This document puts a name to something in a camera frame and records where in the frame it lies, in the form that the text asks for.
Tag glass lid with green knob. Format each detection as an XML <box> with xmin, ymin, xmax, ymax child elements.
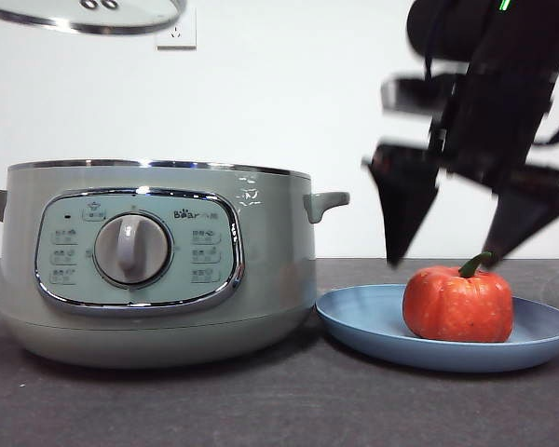
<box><xmin>0</xmin><ymin>0</ymin><xmax>188</xmax><ymax>36</ymax></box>

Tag white wall socket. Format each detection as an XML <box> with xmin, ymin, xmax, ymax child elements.
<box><xmin>156</xmin><ymin>7</ymin><xmax>198</xmax><ymax>51</ymax></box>

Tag blue round plate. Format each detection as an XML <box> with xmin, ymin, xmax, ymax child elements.
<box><xmin>315</xmin><ymin>283</ymin><xmax>559</xmax><ymax>373</ymax></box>

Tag orange pumpkin with green stem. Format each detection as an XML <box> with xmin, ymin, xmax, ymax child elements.
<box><xmin>402</xmin><ymin>251</ymin><xmax>515</xmax><ymax>344</ymax></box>

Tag pale green electric steamer pot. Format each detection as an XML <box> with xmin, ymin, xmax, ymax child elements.
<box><xmin>0</xmin><ymin>158</ymin><xmax>351</xmax><ymax>372</ymax></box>

